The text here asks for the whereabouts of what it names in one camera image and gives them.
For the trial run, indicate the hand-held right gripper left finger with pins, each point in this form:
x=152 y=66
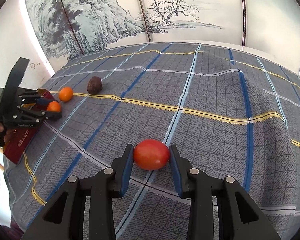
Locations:
x=126 y=172

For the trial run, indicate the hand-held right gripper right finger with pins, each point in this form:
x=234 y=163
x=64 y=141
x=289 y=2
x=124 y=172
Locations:
x=176 y=172

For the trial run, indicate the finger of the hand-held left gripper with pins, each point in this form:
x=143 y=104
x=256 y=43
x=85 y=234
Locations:
x=51 y=115
x=41 y=101

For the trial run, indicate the small orange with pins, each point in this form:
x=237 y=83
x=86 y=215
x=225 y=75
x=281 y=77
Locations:
x=66 y=94
x=54 y=107

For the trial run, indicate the red tomato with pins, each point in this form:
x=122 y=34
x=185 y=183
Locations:
x=151 y=155

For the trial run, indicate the red and gold tin box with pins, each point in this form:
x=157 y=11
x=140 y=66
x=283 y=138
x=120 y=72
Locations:
x=17 y=147

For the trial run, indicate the dark purple passion fruit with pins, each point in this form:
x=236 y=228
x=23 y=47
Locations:
x=94 y=85

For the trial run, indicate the landscape painted door panel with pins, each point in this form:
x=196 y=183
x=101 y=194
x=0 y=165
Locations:
x=47 y=17
x=202 y=5
x=102 y=10
x=270 y=17

